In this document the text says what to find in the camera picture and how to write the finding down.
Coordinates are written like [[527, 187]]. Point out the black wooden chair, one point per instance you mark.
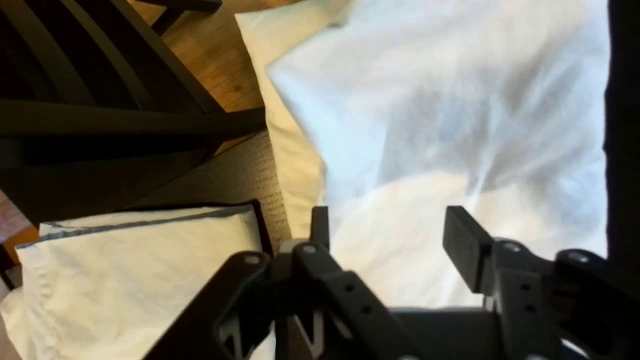
[[100, 106]]

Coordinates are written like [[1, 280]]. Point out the small folded white cloth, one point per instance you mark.
[[127, 286]]

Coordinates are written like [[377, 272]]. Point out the large white cloth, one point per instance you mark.
[[452, 113]]

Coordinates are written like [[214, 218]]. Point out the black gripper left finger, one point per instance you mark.
[[321, 301]]

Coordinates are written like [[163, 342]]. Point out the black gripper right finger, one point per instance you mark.
[[527, 301]]

